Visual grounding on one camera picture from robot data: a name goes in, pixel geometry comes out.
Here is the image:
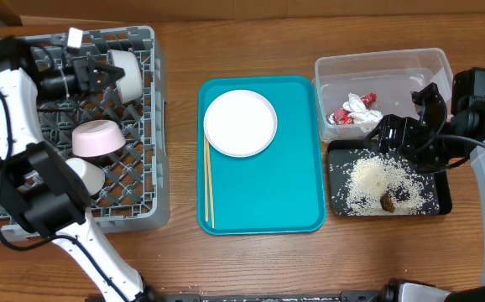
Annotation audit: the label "black plastic tray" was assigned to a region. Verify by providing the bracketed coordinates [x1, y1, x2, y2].
[326, 138, 453, 217]

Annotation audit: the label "teal plastic tray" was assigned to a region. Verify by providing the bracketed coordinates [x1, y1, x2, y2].
[196, 75, 326, 236]

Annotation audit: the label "grey bowl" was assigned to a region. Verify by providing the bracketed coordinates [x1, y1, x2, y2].
[107, 49, 143, 103]

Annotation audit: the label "red snack wrapper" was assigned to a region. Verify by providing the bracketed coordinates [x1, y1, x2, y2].
[326, 93, 377, 125]

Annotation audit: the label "grey dishwasher rack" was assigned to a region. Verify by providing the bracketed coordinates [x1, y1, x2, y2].
[39, 26, 169, 233]

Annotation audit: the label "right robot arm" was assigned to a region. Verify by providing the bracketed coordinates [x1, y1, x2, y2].
[364, 68, 485, 301]

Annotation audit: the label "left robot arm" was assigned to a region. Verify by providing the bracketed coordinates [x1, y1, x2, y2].
[0, 36, 156, 301]

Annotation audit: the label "white tissue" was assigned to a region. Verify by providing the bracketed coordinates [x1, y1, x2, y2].
[342, 93, 383, 124]

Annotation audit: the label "white round plate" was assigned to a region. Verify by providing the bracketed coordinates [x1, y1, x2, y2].
[203, 90, 278, 158]

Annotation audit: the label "brown food scrap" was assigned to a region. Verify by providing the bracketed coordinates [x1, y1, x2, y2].
[380, 191, 395, 213]

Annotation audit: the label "white rice grains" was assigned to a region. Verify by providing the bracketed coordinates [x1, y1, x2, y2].
[330, 148, 441, 216]

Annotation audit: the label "clear plastic bin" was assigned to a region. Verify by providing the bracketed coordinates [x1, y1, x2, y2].
[313, 48, 453, 143]

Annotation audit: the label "pink bowl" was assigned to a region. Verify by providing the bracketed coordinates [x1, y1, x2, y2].
[71, 120, 126, 158]

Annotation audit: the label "white paper cup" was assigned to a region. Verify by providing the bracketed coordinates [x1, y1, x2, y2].
[65, 158, 105, 195]

